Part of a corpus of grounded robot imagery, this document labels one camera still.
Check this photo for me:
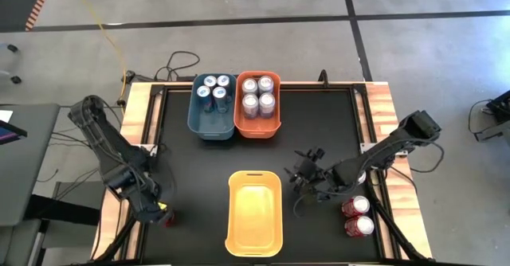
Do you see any orange plastic bin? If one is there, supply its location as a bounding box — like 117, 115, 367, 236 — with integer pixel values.
233, 70, 282, 139

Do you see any black mat with orange stripes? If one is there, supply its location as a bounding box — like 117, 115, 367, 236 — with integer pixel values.
0, 0, 55, 32

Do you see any yellow plastic bin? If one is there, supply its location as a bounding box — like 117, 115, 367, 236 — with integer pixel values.
224, 170, 284, 258

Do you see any blue plastic bin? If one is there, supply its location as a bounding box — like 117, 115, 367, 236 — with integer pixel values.
186, 72, 237, 141

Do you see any black aluminium table frame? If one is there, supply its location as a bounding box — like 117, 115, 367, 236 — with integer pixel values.
89, 80, 434, 266

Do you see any dark tablet screen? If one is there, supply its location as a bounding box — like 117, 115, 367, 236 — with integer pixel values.
0, 119, 28, 146

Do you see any yellow cable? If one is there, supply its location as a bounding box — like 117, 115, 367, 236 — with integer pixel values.
66, 0, 128, 100

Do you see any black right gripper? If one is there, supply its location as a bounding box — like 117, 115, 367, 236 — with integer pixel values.
283, 147, 336, 198

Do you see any black cable loop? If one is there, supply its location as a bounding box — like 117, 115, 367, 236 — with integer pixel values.
154, 50, 201, 82

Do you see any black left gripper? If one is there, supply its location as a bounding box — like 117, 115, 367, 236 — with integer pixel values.
127, 182, 171, 225

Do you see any grey desk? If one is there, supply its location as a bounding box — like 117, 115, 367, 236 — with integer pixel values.
0, 103, 61, 227

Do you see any black floor device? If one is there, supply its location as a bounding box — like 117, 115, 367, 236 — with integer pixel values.
473, 89, 510, 142

